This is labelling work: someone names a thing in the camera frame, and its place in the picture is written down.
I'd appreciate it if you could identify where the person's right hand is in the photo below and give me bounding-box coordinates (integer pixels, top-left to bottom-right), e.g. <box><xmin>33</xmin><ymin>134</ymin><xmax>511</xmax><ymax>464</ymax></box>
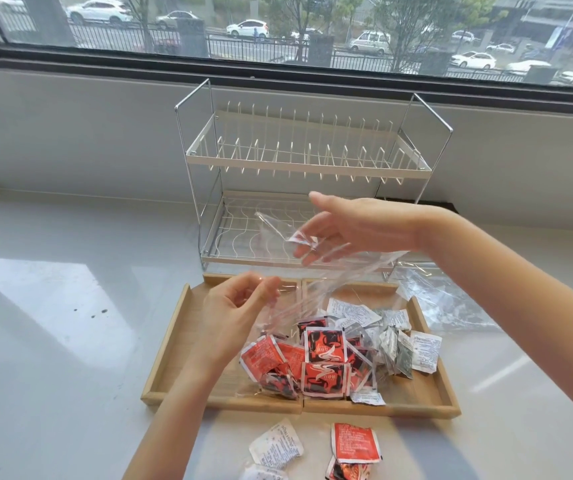
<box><xmin>286</xmin><ymin>191</ymin><xmax>433</xmax><ymax>268</ymax></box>

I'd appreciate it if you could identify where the person's left hand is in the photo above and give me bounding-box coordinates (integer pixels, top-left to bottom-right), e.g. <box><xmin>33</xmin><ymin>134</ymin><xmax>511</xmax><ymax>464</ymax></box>
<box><xmin>200</xmin><ymin>272</ymin><xmax>283</xmax><ymax>376</ymax></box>

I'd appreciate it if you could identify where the white sachet with red edge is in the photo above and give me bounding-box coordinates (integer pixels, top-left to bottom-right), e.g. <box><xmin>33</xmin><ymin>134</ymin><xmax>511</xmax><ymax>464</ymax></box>
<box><xmin>286</xmin><ymin>232</ymin><xmax>323</xmax><ymax>249</ymax></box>

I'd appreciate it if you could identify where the clear plastic bag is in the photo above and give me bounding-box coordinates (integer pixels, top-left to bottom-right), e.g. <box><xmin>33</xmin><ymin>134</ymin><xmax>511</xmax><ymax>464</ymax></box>
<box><xmin>239</xmin><ymin>211</ymin><xmax>412</xmax><ymax>401</ymax></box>
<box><xmin>395</xmin><ymin>264</ymin><xmax>498</xmax><ymax>333</ymax></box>

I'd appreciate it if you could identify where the person's right forearm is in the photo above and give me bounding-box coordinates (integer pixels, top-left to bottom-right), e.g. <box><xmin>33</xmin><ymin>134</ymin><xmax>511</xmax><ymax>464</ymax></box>
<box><xmin>416</xmin><ymin>205</ymin><xmax>573</xmax><ymax>411</ymax></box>

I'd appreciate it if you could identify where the person's left forearm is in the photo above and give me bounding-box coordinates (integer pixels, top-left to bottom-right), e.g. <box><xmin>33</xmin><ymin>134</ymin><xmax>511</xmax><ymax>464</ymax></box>
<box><xmin>123</xmin><ymin>359</ymin><xmax>228</xmax><ymax>480</ymax></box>

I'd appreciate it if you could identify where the white two-tier dish rack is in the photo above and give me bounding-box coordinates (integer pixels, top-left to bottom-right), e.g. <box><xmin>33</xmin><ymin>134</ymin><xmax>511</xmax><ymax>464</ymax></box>
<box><xmin>174</xmin><ymin>78</ymin><xmax>454</xmax><ymax>276</ymax></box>

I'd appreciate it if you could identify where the pile of red packets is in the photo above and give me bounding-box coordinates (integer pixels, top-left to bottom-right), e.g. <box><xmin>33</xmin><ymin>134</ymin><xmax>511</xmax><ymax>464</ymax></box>
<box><xmin>239</xmin><ymin>317</ymin><xmax>378</xmax><ymax>400</ymax></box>

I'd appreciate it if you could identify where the wooden tray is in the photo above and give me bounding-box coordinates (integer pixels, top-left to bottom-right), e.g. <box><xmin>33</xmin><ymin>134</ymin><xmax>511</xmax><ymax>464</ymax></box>
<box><xmin>140</xmin><ymin>274</ymin><xmax>307</xmax><ymax>414</ymax></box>
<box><xmin>300</xmin><ymin>278</ymin><xmax>462</xmax><ymax>420</ymax></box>

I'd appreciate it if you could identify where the pile of white packets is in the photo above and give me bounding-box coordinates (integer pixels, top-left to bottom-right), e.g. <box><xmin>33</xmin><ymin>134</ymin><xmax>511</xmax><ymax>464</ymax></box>
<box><xmin>325</xmin><ymin>297</ymin><xmax>443</xmax><ymax>406</ymax></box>

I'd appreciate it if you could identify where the crumpled clear plastic bag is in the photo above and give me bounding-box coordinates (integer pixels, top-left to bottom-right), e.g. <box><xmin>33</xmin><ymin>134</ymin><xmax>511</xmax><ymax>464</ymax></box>
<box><xmin>395</xmin><ymin>264</ymin><xmax>498</xmax><ymax>333</ymax></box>

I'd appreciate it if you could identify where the white printed sachet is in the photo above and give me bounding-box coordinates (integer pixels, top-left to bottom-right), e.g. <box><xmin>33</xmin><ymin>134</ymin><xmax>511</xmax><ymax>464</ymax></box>
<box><xmin>239</xmin><ymin>464</ymin><xmax>289</xmax><ymax>480</ymax></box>
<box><xmin>248</xmin><ymin>419</ymin><xmax>305</xmax><ymax>470</ymax></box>

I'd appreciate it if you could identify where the white van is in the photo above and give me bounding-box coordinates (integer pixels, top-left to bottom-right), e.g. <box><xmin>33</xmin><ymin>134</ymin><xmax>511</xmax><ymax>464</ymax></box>
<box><xmin>349</xmin><ymin>30</ymin><xmax>391</xmax><ymax>57</ymax></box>

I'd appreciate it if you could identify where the black metal fence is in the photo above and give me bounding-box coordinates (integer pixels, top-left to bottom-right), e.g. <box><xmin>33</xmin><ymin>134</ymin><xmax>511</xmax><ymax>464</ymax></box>
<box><xmin>0</xmin><ymin>15</ymin><xmax>557</xmax><ymax>78</ymax></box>

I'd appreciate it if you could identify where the red printed sachet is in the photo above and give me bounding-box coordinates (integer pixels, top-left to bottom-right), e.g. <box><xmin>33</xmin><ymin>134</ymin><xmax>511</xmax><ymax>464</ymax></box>
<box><xmin>330</xmin><ymin>422</ymin><xmax>383</xmax><ymax>464</ymax></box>

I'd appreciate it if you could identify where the white car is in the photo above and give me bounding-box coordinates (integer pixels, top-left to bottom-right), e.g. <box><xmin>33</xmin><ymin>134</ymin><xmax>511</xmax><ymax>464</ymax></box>
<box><xmin>65</xmin><ymin>0</ymin><xmax>133</xmax><ymax>24</ymax></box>
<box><xmin>226</xmin><ymin>19</ymin><xmax>270</xmax><ymax>39</ymax></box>
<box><xmin>449</xmin><ymin>51</ymin><xmax>497</xmax><ymax>71</ymax></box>

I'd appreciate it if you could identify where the red and black sachet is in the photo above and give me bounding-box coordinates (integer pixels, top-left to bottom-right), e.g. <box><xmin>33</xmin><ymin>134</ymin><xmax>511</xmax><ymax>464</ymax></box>
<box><xmin>324</xmin><ymin>456</ymin><xmax>367</xmax><ymax>480</ymax></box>

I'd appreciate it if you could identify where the silver car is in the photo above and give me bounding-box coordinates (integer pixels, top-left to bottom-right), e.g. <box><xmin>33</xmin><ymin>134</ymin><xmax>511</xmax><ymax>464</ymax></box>
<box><xmin>155</xmin><ymin>10</ymin><xmax>200</xmax><ymax>30</ymax></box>

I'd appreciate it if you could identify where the dark window frame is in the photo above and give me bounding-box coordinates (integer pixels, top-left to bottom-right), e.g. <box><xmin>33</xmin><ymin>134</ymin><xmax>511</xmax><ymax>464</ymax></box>
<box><xmin>0</xmin><ymin>0</ymin><xmax>573</xmax><ymax>118</ymax></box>

